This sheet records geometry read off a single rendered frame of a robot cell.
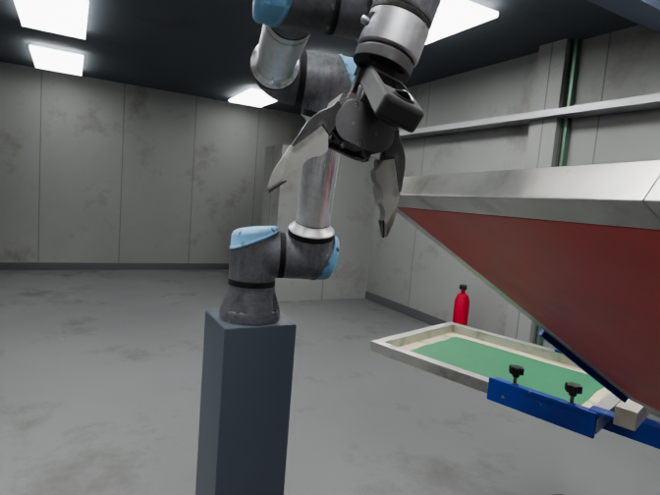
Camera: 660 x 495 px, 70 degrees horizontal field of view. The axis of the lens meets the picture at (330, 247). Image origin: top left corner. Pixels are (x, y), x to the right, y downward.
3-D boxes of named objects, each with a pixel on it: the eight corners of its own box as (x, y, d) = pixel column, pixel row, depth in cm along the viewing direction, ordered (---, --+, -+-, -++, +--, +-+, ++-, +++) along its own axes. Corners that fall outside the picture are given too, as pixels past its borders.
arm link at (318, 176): (274, 265, 126) (296, 47, 105) (328, 268, 129) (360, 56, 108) (277, 287, 115) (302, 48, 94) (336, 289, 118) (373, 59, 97)
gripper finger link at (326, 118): (303, 171, 54) (364, 132, 55) (307, 170, 52) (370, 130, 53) (282, 135, 52) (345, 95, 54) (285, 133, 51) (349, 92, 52)
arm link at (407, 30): (440, 28, 53) (377, -7, 50) (425, 67, 53) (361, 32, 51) (412, 48, 60) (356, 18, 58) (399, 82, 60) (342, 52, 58)
